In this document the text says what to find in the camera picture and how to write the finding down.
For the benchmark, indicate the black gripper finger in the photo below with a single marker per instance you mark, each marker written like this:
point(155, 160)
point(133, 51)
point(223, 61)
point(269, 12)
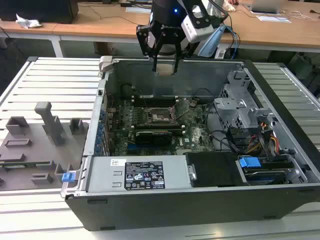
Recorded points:
point(146, 41)
point(180, 51)

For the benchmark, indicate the small CPU plate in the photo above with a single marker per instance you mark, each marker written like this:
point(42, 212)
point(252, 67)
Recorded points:
point(166, 69)

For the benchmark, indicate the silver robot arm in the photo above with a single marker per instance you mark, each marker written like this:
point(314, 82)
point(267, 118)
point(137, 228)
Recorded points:
point(167, 51)

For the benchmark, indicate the CPU socket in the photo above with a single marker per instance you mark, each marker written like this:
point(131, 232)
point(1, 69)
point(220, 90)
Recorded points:
point(160, 117)

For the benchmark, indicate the blue expansion slot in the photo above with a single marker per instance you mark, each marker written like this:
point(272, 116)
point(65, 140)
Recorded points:
point(131, 148)

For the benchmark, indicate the white paper sheet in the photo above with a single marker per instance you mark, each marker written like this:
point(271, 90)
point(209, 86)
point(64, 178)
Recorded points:
point(138, 9)
point(273, 19)

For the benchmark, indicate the pale blue teach pendant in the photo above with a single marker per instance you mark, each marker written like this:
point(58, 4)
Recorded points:
point(211, 41)

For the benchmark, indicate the black power adapter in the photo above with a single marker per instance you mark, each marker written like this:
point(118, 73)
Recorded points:
point(126, 4)

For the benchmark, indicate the grey case corner latch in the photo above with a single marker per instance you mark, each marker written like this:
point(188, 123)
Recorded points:
point(105, 63)

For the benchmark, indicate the wooden desk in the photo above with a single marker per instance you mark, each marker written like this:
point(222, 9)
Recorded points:
point(100, 27)

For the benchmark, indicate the round coin cell battery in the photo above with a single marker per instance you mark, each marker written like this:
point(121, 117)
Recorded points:
point(194, 101)

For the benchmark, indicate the silver metal drive cage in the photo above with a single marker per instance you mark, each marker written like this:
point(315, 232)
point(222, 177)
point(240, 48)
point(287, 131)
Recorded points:
point(235, 107)

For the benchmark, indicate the green motherboard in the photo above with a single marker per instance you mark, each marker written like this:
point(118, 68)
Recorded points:
point(195, 135)

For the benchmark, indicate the black graphics card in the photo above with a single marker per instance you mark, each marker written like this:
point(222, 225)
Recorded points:
point(153, 138)

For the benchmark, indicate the silver laptop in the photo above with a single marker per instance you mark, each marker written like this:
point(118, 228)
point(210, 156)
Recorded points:
point(267, 5)

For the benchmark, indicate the black computer box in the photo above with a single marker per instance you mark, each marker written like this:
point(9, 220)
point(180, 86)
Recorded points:
point(37, 10)

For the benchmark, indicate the crumpled white paper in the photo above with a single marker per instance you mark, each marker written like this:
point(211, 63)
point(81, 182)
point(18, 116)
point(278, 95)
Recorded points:
point(27, 22)

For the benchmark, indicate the black plastic shroud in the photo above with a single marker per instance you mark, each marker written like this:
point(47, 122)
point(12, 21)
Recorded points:
point(212, 170)

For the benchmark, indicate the white code sticker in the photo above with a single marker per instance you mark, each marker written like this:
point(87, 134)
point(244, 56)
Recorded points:
point(114, 162)

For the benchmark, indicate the black label sticker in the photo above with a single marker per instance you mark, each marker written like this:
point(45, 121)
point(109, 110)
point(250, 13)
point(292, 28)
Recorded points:
point(143, 175)

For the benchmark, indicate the blue disk carrier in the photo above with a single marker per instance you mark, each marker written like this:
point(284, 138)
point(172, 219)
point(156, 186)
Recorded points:
point(248, 165)

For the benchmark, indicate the grey power supply unit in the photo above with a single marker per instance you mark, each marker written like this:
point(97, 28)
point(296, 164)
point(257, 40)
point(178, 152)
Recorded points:
point(105, 175)

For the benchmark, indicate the grey parts rack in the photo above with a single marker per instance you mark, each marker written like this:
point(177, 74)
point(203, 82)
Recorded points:
point(37, 150)

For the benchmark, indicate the blue case latch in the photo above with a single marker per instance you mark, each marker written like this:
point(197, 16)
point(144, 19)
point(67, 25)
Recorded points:
point(68, 177)

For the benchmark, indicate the black and grey PC case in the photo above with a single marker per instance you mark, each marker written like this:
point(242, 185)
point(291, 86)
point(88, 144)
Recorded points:
point(175, 210)

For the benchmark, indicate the green RAM stick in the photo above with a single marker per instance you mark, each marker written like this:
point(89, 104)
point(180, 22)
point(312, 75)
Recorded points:
point(25, 163)

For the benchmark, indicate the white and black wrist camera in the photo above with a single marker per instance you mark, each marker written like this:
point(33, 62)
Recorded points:
point(197, 27)

